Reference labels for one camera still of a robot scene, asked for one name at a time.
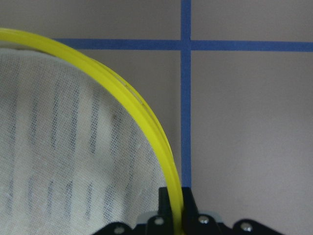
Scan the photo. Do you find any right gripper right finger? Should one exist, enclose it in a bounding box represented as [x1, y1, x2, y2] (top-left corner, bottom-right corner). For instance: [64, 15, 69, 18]
[182, 187, 280, 235]

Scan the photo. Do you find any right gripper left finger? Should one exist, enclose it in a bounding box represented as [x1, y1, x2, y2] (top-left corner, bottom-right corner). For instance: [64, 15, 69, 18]
[95, 187, 174, 235]

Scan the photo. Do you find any yellow bamboo steamer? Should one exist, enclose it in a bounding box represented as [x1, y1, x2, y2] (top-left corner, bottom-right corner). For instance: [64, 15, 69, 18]
[0, 28, 183, 235]

